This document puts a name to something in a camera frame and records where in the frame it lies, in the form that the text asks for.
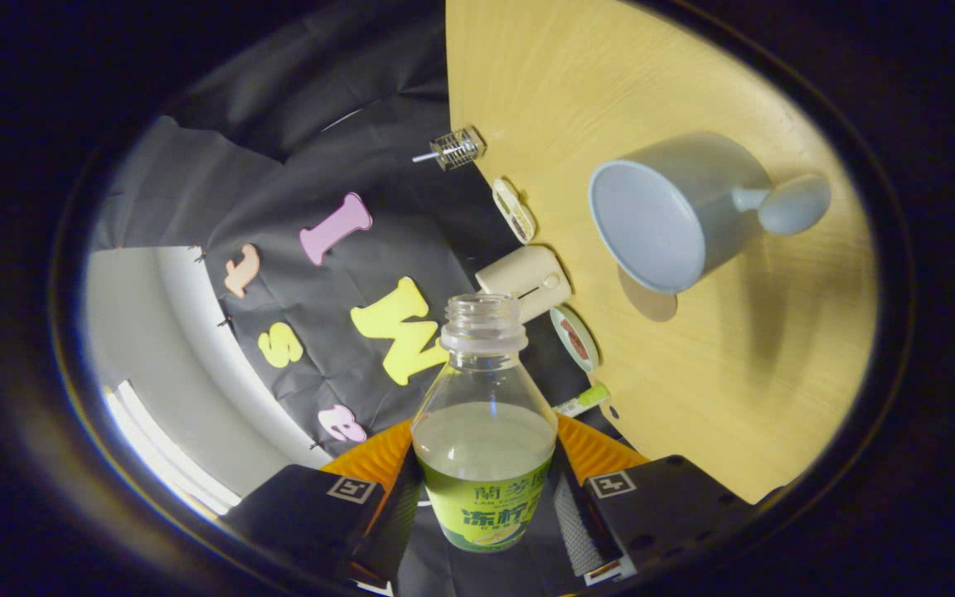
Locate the slim white and green bottle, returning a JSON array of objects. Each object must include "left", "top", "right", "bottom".
[{"left": 552, "top": 382, "right": 612, "bottom": 418}]

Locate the pale grey cup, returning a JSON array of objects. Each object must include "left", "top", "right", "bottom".
[{"left": 588, "top": 131, "right": 832, "bottom": 296}]

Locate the round brown coaster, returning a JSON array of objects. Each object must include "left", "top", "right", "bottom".
[{"left": 617, "top": 265, "right": 679, "bottom": 323}]

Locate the pale green plate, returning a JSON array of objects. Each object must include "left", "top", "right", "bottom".
[{"left": 549, "top": 306, "right": 601, "bottom": 374}]

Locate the wire mesh holder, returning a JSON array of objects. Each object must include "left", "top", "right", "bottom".
[{"left": 430, "top": 125, "right": 487, "bottom": 172}]

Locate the white divided grain tray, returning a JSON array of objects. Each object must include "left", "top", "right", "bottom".
[{"left": 492, "top": 177, "right": 537, "bottom": 245}]

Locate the ceiling light panel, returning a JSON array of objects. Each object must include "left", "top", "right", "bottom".
[{"left": 103, "top": 380, "right": 242, "bottom": 517}]

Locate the wooden table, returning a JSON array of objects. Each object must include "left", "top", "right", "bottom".
[{"left": 444, "top": 0, "right": 880, "bottom": 507}]

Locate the clear green-label juice bottle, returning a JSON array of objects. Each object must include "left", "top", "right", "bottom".
[{"left": 410, "top": 293, "right": 560, "bottom": 554}]

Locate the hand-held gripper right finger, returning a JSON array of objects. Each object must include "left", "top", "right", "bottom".
[{"left": 556, "top": 415, "right": 785, "bottom": 585}]

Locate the white toaster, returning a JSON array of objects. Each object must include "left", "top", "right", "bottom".
[{"left": 475, "top": 245, "right": 573, "bottom": 324}]

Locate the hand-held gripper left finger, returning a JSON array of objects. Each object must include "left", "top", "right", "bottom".
[{"left": 221, "top": 419, "right": 424, "bottom": 581}]

